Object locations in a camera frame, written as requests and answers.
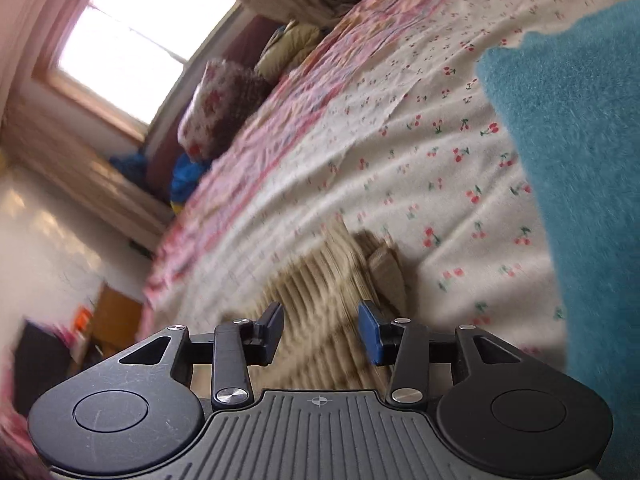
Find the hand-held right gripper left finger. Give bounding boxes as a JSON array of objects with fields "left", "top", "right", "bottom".
[{"left": 117, "top": 301, "right": 286, "bottom": 411}]

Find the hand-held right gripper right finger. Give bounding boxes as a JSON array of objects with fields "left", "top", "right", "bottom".
[{"left": 359, "top": 300, "right": 524, "bottom": 407}]

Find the beige ribbed knit sweater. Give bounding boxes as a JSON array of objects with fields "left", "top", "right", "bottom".
[{"left": 192, "top": 214, "right": 453, "bottom": 397}]

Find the teal fuzzy garment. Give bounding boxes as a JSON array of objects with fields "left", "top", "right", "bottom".
[{"left": 475, "top": 0, "right": 640, "bottom": 387}]

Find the cherry print bed sheet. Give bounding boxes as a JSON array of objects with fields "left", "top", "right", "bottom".
[{"left": 136, "top": 0, "right": 640, "bottom": 386}]

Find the blue cloth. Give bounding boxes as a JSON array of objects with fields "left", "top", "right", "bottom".
[
  {"left": 169, "top": 152, "right": 214, "bottom": 207},
  {"left": 109, "top": 152, "right": 149, "bottom": 187}
]

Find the floral pillow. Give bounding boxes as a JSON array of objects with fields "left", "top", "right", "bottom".
[{"left": 177, "top": 57, "right": 274, "bottom": 162}]

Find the black monitor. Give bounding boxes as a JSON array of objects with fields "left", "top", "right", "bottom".
[{"left": 11, "top": 319, "right": 72, "bottom": 413}]

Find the yellow-green pillow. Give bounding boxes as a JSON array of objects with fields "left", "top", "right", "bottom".
[{"left": 254, "top": 20, "right": 327, "bottom": 82}]

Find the person's maroon clothing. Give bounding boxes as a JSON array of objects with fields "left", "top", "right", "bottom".
[{"left": 0, "top": 437, "right": 52, "bottom": 480}]

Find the window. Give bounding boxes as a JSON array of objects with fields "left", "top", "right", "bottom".
[{"left": 32, "top": 0, "right": 243, "bottom": 142}]

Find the pink curtain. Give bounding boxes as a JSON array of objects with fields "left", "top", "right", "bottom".
[{"left": 0, "top": 0, "right": 123, "bottom": 128}]

